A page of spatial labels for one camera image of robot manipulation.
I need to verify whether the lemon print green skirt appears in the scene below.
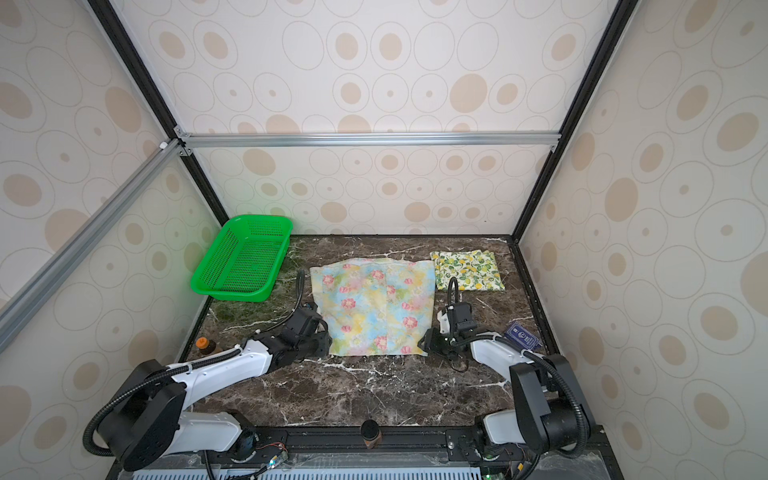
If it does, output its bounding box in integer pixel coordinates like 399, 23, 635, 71
430, 250, 505, 291

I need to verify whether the floral pastel skirt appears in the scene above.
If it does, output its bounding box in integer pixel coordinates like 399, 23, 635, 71
310, 258, 435, 357

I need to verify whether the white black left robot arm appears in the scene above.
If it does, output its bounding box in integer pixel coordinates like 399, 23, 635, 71
81, 271, 332, 472

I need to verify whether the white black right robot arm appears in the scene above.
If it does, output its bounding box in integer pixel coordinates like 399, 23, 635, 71
418, 277, 597, 458

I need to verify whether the blue card box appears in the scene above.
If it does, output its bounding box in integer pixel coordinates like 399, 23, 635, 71
504, 321, 543, 351

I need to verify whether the green plastic basket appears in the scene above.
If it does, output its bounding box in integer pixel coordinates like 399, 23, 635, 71
190, 214, 293, 303

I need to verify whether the brown cylindrical knob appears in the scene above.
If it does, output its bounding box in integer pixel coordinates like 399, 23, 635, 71
360, 419, 382, 449

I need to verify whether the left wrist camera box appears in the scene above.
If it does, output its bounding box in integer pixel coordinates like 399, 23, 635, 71
280, 302, 322, 345

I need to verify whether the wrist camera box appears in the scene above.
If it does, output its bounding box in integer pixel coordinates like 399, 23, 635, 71
280, 302, 322, 345
437, 302, 478, 339

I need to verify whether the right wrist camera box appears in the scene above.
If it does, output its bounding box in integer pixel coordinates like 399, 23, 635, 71
437, 302, 478, 339

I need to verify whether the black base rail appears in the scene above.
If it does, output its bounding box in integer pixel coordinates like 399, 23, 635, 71
107, 426, 623, 479

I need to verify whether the silver aluminium rail left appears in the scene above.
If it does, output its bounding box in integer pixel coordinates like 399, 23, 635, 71
1, 139, 182, 350

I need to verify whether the silver aluminium rail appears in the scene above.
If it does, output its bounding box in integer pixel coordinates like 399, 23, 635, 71
180, 131, 561, 148
1, 139, 182, 350

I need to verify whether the silver aluminium rail back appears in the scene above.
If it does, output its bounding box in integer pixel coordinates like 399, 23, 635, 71
180, 131, 561, 148

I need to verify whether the black corner frame post right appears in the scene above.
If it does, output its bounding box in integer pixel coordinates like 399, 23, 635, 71
511, 0, 639, 245

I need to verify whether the black corner frame post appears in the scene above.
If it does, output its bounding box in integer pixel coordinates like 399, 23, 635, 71
511, 0, 639, 245
87, 0, 230, 226

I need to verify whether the black corner frame post left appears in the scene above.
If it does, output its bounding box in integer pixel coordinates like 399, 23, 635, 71
87, 0, 230, 226

